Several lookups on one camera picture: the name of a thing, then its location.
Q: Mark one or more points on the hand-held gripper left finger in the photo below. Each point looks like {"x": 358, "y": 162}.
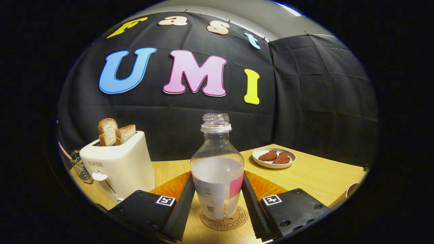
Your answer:
{"x": 183, "y": 210}

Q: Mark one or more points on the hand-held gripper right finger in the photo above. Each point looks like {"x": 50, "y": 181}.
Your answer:
{"x": 252, "y": 206}

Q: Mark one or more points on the round wooden coaster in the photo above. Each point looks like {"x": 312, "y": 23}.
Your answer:
{"x": 237, "y": 220}

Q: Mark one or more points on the clear juice bottle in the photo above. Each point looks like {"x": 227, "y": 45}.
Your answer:
{"x": 217, "y": 176}

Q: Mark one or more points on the beige cup pink inside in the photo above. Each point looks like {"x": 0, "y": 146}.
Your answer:
{"x": 351, "y": 191}

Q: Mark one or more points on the round white plate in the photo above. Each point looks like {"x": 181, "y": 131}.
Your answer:
{"x": 261, "y": 163}

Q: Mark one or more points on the red sausage piece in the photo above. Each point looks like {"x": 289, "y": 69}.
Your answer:
{"x": 268, "y": 156}
{"x": 282, "y": 158}

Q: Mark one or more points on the wooden table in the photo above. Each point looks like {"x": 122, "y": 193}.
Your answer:
{"x": 305, "y": 179}

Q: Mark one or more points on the white toaster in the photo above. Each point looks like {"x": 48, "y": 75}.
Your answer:
{"x": 129, "y": 166}

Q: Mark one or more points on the bread slice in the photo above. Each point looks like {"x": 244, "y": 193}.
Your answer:
{"x": 107, "y": 130}
{"x": 126, "y": 133}

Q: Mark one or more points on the pink striped straw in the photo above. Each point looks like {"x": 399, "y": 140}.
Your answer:
{"x": 64, "y": 150}

